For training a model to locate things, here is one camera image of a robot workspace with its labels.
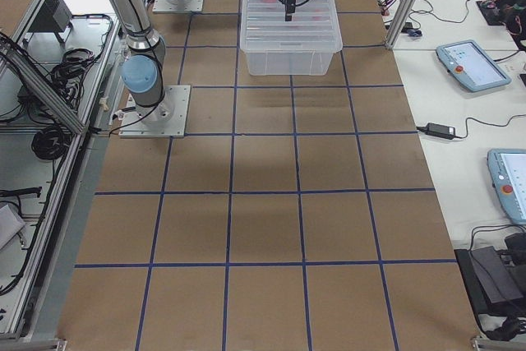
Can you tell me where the clear plastic box lid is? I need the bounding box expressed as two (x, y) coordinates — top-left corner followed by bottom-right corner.
(239, 0), (344, 54)

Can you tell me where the upper blue teach pendant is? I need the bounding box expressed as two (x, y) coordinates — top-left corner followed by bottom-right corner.
(436, 39), (511, 92)

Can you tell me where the coiled black cable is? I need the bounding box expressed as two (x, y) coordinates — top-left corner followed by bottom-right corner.
(31, 122), (71, 162)

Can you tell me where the lower blue teach pendant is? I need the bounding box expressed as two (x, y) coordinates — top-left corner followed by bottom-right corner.
(487, 149), (525, 224)

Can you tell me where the grey box on shelf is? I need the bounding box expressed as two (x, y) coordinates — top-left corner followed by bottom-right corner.
(28, 0), (72, 44)

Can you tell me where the person in black clothes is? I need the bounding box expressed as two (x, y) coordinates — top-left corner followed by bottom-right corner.
(496, 0), (525, 41)

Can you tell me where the black laptop bottom right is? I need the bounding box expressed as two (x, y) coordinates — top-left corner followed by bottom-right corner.
(454, 247), (525, 317)

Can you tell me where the blue teach pendant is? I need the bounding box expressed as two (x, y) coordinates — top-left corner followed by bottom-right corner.
(487, 149), (525, 224)
(436, 39), (511, 92)

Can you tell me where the clear plastic storage box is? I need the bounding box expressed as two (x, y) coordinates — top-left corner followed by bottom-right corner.
(244, 51), (334, 76)

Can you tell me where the black power adapter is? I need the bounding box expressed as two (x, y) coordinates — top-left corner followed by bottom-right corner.
(425, 122), (456, 140)

